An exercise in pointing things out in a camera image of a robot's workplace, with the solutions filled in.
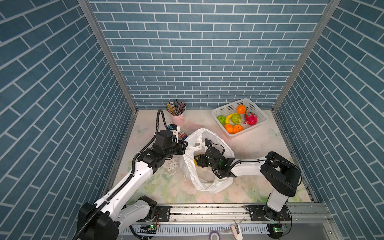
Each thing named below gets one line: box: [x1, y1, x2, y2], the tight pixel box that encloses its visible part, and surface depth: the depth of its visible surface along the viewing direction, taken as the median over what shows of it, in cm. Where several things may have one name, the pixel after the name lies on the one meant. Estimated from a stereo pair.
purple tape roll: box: [209, 230, 221, 240], surface depth 69 cm
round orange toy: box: [232, 124, 244, 134], surface depth 104 cm
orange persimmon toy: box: [224, 123, 233, 134], surface depth 104 cm
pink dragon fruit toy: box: [244, 110, 258, 126], surface depth 108 cm
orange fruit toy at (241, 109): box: [236, 104, 247, 115], surface depth 114 cm
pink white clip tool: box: [230, 223, 244, 240], surface depth 69 cm
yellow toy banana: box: [225, 113, 238, 124], surface depth 113 cm
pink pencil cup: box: [171, 113, 185, 127], surface depth 109 cm
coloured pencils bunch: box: [166, 99, 187, 116], surface depth 107 cm
